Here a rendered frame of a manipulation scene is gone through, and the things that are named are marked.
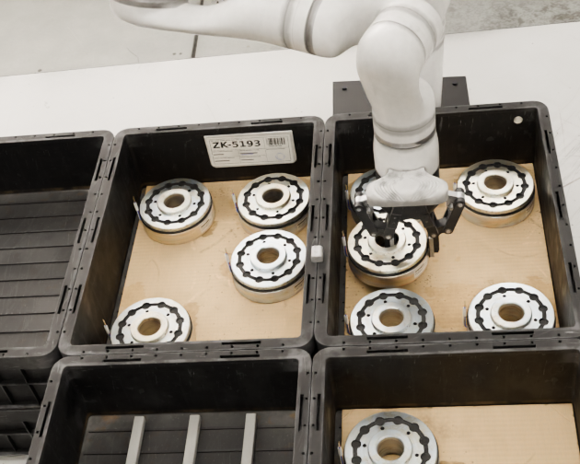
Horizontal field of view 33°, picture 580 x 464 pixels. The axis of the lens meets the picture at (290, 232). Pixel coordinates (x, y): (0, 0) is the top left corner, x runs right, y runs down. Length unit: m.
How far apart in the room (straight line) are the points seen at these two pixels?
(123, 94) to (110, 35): 1.48
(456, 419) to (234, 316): 0.32
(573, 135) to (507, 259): 0.42
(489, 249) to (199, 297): 0.39
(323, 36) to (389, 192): 0.19
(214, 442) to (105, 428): 0.14
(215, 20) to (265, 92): 0.70
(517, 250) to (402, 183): 0.26
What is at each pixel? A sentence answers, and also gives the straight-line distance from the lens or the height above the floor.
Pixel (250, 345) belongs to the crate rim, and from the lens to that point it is 1.12.
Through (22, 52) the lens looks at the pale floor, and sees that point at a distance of 3.42.
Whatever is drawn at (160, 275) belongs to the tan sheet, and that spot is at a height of 0.83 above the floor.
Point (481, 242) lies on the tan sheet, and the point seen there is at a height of 0.83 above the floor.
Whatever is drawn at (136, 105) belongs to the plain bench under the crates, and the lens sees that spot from 1.86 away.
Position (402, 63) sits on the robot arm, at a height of 1.20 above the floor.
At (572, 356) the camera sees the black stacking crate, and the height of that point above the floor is 0.92.
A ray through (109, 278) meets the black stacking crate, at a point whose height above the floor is 0.87.
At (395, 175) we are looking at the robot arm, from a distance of 1.12.
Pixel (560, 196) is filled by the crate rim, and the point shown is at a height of 0.93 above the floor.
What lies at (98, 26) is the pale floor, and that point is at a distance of 3.43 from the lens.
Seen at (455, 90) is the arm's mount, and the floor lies 0.77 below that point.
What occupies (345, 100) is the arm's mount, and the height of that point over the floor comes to 0.79.
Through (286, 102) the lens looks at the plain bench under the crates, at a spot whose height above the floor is 0.70.
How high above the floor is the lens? 1.80
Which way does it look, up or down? 46 degrees down
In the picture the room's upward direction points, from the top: 11 degrees counter-clockwise
